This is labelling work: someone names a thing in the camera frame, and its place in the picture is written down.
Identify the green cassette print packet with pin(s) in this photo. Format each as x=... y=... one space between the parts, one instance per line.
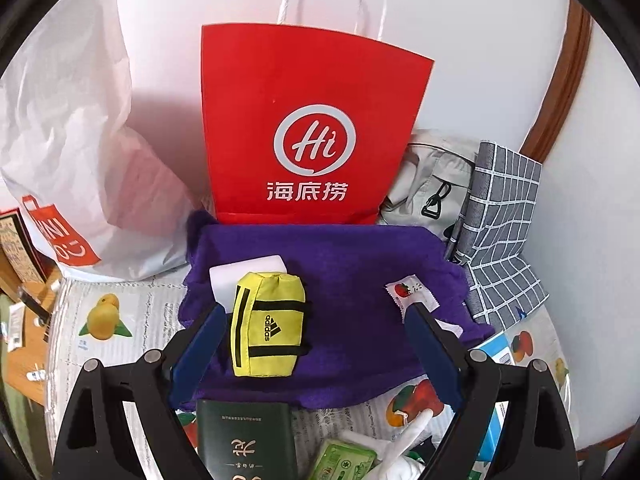
x=342 y=460

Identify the grey checked cloth bag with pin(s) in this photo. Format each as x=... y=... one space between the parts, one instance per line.
x=500 y=220

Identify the blue tissue box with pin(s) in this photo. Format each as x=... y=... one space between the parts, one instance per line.
x=500 y=349

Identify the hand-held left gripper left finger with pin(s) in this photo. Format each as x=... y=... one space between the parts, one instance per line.
x=197 y=355

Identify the fruit print tablecloth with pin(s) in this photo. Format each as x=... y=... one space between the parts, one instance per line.
x=115 y=360

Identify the patterned brown book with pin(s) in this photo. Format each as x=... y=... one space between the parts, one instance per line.
x=20 y=245

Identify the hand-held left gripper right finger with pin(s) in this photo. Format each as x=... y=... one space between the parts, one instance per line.
x=432 y=355

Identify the small white tube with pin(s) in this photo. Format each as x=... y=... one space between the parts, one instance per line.
x=35 y=374

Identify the yellow mini duffel bag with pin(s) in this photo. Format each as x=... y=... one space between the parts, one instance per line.
x=265 y=325

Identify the dark green box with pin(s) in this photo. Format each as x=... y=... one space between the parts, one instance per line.
x=240 y=440

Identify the white plastic shopping bag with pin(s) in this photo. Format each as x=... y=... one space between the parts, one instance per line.
x=75 y=160

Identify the purple towel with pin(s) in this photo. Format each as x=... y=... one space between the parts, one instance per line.
x=350 y=320

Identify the grey backpack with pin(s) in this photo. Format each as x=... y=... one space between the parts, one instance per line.
x=425 y=175

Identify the red paper bag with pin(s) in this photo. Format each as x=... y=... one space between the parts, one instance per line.
x=310 y=125

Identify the white strawberry print packet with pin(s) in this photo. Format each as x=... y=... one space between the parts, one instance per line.
x=411 y=296

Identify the black bottle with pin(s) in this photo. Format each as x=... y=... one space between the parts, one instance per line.
x=32 y=302

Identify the white sponge block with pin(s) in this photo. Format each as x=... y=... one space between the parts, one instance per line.
x=225 y=275

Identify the brown wooden door frame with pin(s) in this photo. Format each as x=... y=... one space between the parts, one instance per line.
x=560 y=85

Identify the wooden nightstand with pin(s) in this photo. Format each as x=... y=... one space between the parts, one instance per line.
x=25 y=345

